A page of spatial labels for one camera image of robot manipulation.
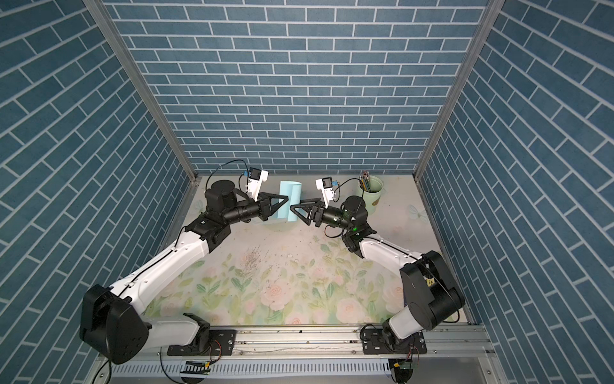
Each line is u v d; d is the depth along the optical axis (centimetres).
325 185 69
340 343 75
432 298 44
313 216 67
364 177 97
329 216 69
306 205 69
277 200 71
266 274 89
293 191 69
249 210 64
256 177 65
